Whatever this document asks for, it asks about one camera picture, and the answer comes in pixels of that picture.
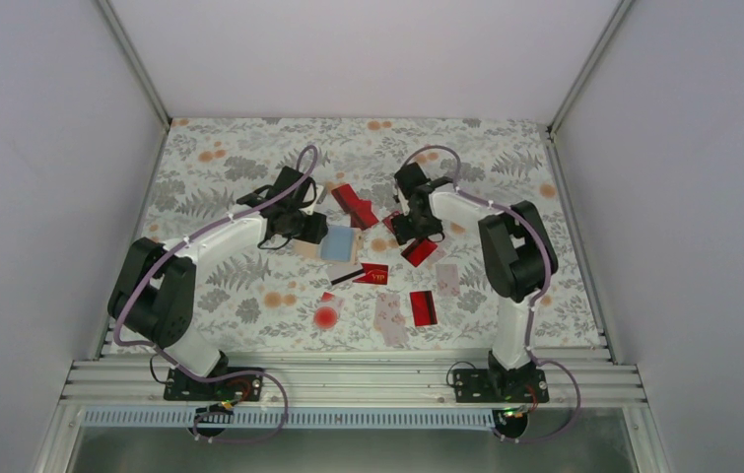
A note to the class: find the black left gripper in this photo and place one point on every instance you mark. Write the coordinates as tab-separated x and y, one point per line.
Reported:
314	234

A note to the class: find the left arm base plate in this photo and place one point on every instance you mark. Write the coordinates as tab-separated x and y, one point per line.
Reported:
246	387

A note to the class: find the white floral card right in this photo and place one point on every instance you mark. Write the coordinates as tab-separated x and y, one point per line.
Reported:
447	280

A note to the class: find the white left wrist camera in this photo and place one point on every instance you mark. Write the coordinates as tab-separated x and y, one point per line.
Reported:
316	199

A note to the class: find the red VIP card upper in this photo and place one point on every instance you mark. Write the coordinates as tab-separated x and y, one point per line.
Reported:
388	221

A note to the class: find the red card top left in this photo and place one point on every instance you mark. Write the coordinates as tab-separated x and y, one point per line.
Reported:
359	210

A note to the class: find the red VIP card centre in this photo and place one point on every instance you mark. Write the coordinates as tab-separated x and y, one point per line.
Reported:
374	274

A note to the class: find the grey slotted cable duct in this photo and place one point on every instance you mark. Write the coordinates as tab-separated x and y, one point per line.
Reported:
295	418

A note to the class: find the white card red circle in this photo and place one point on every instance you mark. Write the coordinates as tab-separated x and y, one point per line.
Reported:
327	311

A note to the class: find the red stripe card lower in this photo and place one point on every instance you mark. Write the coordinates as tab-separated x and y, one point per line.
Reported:
423	308

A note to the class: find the beige leather card holder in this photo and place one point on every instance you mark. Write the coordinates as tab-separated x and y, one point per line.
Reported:
341	245

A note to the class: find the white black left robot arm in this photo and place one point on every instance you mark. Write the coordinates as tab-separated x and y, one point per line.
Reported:
153	299

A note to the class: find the white card black stripe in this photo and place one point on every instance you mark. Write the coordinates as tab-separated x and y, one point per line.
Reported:
341	273

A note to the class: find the floral patterned table mat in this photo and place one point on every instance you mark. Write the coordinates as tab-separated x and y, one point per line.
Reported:
279	298

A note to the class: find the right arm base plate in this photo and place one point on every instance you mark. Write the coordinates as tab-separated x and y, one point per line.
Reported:
481	386

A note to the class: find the red magnetic stripe card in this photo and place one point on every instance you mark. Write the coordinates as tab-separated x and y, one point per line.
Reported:
418	251

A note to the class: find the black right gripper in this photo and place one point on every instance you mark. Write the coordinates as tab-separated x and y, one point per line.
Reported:
404	233

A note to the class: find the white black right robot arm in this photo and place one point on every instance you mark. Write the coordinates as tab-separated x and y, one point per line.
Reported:
518	258

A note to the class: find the white floral card lower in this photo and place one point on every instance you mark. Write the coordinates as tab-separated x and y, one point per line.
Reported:
389	321

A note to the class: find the aluminium rail frame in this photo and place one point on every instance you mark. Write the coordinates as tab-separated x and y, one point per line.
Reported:
388	380

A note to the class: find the red vip card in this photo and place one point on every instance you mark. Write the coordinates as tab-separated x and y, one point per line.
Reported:
374	274
388	221

